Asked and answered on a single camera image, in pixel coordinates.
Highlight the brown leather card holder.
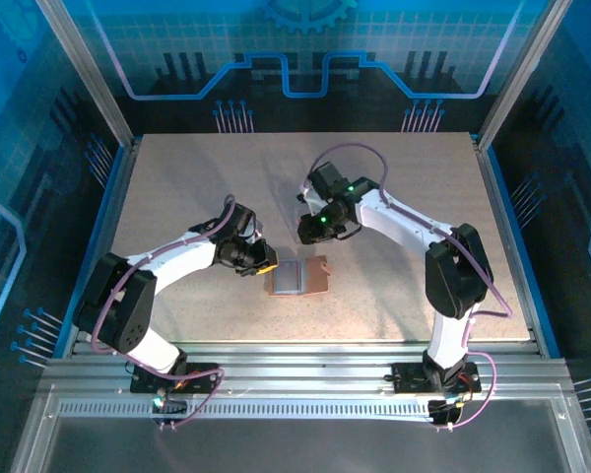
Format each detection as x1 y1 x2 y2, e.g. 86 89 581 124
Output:
267 254 333 299

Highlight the aluminium rail platform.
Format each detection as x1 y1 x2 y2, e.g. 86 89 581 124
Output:
9 339 591 473

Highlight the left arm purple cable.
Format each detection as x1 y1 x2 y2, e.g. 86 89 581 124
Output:
91 194 227 431

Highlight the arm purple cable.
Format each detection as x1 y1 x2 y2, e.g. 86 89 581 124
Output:
91 194 227 431
302 142 514 431

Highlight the aluminium side rail blue strip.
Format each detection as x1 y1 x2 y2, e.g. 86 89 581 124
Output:
474 133 562 359
53 136 144 359

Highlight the slotted grey cable duct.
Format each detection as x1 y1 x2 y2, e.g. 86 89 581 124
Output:
57 399 437 420

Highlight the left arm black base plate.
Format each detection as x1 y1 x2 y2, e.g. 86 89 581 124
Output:
129 362 222 395

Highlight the black cable connector block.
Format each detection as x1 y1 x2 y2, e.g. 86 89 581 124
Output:
427 397 463 426
150 391 188 416

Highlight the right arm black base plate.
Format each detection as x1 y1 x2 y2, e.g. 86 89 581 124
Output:
390 362 483 395

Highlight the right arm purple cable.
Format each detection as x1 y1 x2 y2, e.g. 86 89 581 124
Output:
302 142 514 431

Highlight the aluminium frame post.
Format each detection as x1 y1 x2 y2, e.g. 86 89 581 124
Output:
475 0 575 149
33 0 139 149

